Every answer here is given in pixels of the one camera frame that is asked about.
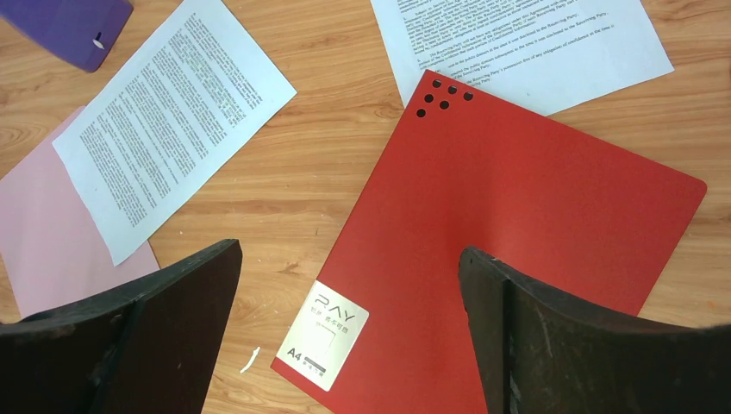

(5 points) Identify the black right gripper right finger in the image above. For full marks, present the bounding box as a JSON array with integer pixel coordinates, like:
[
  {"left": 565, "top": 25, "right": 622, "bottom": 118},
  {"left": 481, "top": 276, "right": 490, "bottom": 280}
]
[{"left": 459, "top": 247, "right": 730, "bottom": 413}]

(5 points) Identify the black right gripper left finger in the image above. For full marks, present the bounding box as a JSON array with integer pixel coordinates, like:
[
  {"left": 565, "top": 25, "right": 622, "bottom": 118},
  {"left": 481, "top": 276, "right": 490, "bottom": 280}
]
[{"left": 1, "top": 239, "right": 242, "bottom": 413}]

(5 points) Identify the red folder with black inside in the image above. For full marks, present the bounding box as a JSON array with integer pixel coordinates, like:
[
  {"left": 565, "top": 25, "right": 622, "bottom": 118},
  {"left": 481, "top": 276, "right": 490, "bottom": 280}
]
[{"left": 272, "top": 71, "right": 707, "bottom": 413}]

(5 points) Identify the printed white paper sheet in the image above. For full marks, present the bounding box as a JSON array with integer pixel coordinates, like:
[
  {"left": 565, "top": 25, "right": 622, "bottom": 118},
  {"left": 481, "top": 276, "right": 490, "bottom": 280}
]
[{"left": 372, "top": 0, "right": 673, "bottom": 116}]

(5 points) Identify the pink clipboard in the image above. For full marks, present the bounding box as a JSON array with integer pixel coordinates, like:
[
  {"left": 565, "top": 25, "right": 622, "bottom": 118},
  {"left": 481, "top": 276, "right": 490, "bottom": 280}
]
[{"left": 1, "top": 110, "right": 159, "bottom": 317}]

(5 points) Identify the printed paper sheet on clipboard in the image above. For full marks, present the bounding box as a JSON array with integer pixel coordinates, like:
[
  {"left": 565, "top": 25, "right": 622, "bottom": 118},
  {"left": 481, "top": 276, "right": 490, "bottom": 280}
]
[{"left": 53, "top": 1, "right": 296, "bottom": 265}]

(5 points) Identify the purple plastic stand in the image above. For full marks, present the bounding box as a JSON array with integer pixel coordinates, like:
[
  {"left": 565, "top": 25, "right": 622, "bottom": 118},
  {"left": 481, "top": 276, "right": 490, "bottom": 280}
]
[{"left": 1, "top": 0, "right": 133, "bottom": 72}]

